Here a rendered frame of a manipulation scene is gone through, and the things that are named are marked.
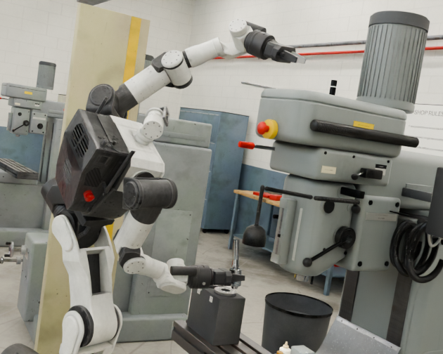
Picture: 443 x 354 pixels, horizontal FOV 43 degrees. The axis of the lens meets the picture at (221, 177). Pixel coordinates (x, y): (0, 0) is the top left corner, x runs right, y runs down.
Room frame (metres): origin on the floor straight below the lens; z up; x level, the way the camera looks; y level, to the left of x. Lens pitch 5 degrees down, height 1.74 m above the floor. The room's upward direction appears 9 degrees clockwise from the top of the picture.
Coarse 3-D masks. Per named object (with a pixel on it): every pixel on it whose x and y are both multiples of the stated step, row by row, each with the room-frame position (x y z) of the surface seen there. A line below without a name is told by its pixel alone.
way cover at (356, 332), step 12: (336, 324) 2.16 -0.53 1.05; (348, 324) 2.12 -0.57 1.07; (336, 336) 2.13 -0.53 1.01; (348, 336) 2.09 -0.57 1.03; (360, 336) 2.06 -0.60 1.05; (372, 336) 2.02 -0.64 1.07; (324, 348) 2.14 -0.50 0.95; (336, 348) 2.10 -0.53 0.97; (348, 348) 2.06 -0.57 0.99; (360, 348) 2.03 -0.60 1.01; (372, 348) 2.00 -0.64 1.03; (384, 348) 1.96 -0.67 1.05; (396, 348) 1.93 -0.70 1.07
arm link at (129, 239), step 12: (120, 228) 1.81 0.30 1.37; (132, 228) 1.76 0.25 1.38; (144, 228) 1.77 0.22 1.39; (120, 240) 1.80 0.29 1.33; (132, 240) 1.79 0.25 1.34; (144, 240) 1.82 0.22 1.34; (120, 252) 1.81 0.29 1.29; (132, 252) 1.81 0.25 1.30; (120, 264) 1.82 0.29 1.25; (132, 264) 1.83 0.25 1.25; (144, 264) 1.85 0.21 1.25
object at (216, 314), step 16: (208, 288) 2.20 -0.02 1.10; (224, 288) 2.19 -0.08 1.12; (192, 304) 2.25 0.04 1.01; (208, 304) 2.14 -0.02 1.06; (224, 304) 2.09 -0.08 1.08; (240, 304) 2.13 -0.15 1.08; (192, 320) 2.23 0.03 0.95; (208, 320) 2.13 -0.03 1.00; (224, 320) 2.10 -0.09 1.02; (240, 320) 2.14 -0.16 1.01; (208, 336) 2.11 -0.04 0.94; (224, 336) 2.11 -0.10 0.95
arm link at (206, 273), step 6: (204, 270) 2.06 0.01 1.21; (210, 270) 2.09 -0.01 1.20; (216, 270) 2.10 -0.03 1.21; (222, 270) 2.11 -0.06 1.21; (228, 270) 2.10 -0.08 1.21; (204, 276) 2.05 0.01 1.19; (210, 276) 2.06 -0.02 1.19; (216, 276) 2.07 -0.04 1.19; (222, 276) 2.07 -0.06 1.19; (228, 276) 2.06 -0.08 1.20; (204, 282) 2.05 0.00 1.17; (210, 282) 2.08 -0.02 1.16; (216, 282) 2.06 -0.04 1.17; (222, 282) 2.07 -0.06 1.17; (228, 282) 2.06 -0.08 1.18; (198, 288) 2.07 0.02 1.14; (204, 288) 2.07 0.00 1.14
